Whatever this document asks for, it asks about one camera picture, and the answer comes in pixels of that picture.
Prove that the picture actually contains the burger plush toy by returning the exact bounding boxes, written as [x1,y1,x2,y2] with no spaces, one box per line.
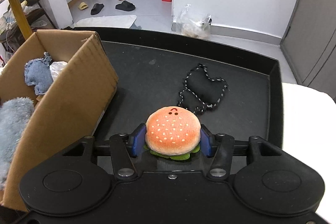
[145,106,201,161]

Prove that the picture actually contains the black stitched plush toy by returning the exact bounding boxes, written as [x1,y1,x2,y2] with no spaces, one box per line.
[177,64,228,115]

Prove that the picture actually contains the brown cardboard box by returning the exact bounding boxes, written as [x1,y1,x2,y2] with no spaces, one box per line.
[1,30,118,211]

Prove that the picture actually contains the white tissue pack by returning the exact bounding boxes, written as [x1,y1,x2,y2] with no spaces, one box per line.
[50,61,68,81]

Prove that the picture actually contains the small blue denim plush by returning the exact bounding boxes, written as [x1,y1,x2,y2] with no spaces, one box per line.
[24,52,53,96]

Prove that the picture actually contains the grey fluffy plush toy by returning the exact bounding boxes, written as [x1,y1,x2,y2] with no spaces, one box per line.
[0,97,34,190]

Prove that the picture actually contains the black tray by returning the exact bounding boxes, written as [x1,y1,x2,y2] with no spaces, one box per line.
[73,27,285,169]

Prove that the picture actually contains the clear plastic bag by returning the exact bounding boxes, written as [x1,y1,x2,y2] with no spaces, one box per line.
[175,4,212,39]

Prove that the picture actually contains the white floor mat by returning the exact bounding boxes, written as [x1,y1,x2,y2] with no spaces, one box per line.
[74,15,137,28]

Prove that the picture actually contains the grey door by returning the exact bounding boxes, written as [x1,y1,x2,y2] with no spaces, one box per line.
[281,0,335,86]

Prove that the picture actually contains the black slipper left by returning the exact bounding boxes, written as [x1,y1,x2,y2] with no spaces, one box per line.
[91,3,104,15]

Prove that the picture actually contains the yellow slipper near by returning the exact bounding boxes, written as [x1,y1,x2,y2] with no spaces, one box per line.
[78,2,88,11]

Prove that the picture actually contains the yellow round table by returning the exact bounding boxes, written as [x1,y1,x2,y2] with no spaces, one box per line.
[1,0,33,40]

